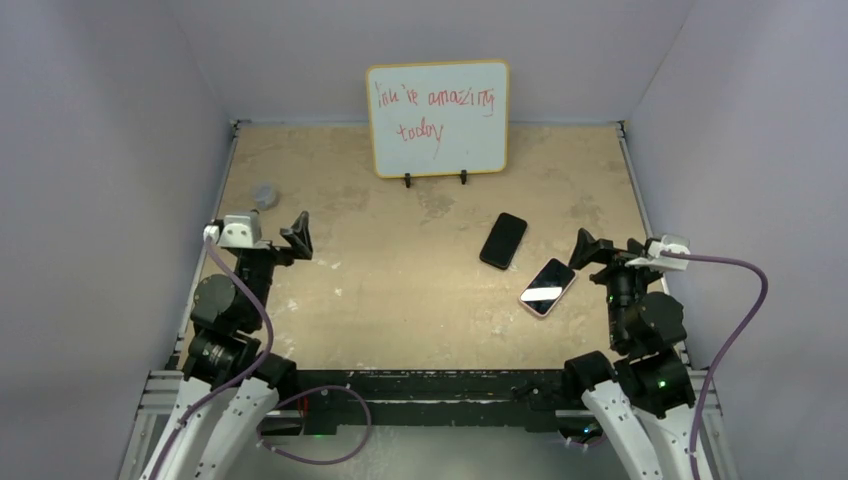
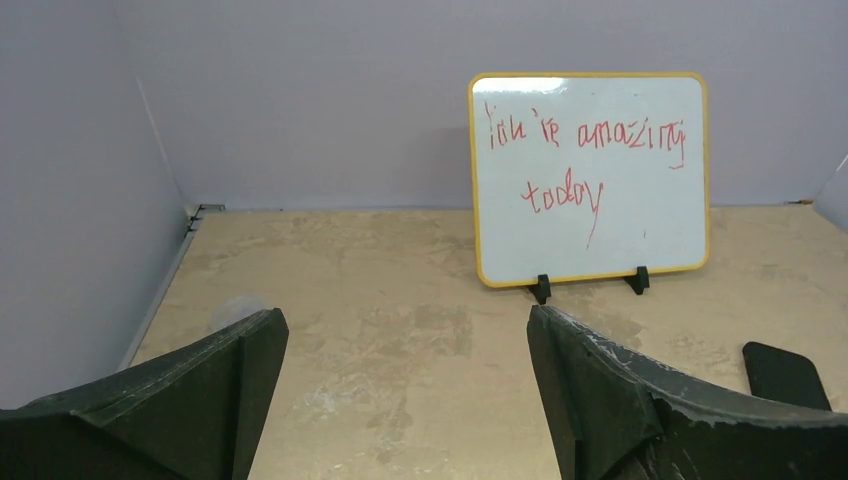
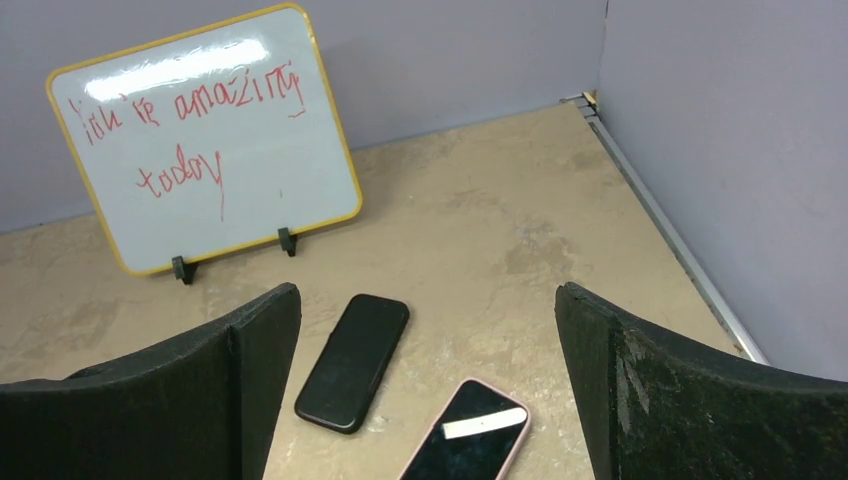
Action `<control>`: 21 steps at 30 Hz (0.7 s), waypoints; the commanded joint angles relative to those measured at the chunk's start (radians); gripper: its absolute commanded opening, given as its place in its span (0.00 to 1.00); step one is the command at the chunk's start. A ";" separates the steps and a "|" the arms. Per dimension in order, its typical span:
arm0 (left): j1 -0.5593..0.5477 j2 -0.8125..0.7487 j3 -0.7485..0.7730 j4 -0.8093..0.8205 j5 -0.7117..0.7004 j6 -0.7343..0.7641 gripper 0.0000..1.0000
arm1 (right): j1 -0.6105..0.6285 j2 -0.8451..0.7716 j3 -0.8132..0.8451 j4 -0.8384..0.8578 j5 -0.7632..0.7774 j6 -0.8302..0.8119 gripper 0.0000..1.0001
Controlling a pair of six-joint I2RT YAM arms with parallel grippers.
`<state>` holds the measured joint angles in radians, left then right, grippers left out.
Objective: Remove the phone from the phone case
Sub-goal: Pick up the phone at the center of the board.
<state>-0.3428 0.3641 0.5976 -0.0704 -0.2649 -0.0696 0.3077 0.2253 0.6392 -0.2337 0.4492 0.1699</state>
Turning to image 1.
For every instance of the white board with yellow frame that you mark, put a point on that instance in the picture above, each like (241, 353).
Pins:
(438, 118)

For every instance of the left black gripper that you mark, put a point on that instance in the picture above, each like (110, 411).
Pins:
(297, 237)

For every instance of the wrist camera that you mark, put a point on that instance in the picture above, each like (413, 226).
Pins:
(239, 231)
(663, 254)

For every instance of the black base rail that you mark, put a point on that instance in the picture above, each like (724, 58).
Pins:
(534, 400)

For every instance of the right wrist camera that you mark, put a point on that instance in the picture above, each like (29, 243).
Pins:
(663, 254)

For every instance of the black phone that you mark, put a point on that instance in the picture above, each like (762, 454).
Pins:
(503, 241)

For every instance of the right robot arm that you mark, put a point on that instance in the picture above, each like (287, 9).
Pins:
(644, 403)

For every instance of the aluminium frame rail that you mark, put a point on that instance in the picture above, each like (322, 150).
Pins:
(161, 388)

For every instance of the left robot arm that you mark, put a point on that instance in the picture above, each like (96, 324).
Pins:
(230, 378)

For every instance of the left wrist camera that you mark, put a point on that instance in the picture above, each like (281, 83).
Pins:
(239, 231)

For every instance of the black whiteboard stand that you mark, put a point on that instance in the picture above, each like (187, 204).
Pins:
(409, 179)

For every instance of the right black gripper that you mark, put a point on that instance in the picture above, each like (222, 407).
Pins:
(587, 250)

